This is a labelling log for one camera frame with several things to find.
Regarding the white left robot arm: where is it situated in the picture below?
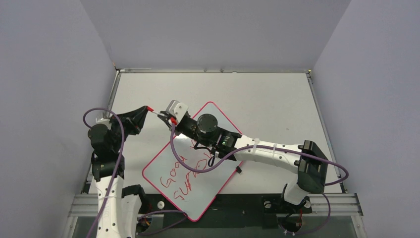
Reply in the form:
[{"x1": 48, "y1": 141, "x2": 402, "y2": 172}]
[{"x1": 87, "y1": 106, "x2": 151, "y2": 238}]

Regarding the pink-framed whiteboard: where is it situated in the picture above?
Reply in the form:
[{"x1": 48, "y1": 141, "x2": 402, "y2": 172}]
[{"x1": 142, "y1": 102, "x2": 242, "y2": 222}]

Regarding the aluminium table edge frame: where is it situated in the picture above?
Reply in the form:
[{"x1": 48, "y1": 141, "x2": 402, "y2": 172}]
[{"x1": 62, "y1": 68, "x2": 368, "y2": 238}]

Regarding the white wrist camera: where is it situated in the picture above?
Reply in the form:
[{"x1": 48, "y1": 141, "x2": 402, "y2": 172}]
[
  {"x1": 165, "y1": 100, "x2": 190, "y2": 123},
  {"x1": 95, "y1": 112, "x2": 111, "y2": 129}
]

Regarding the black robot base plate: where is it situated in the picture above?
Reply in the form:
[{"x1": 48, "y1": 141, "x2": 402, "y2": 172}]
[{"x1": 123, "y1": 192, "x2": 313, "y2": 232}]

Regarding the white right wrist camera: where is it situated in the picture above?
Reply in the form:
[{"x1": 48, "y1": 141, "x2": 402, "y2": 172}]
[{"x1": 165, "y1": 100, "x2": 190, "y2": 123}]

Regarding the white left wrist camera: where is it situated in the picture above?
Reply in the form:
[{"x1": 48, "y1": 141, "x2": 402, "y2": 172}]
[{"x1": 95, "y1": 112, "x2": 111, "y2": 129}]

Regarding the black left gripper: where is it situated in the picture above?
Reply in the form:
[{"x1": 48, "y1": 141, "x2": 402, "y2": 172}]
[{"x1": 108, "y1": 107, "x2": 148, "y2": 153}]

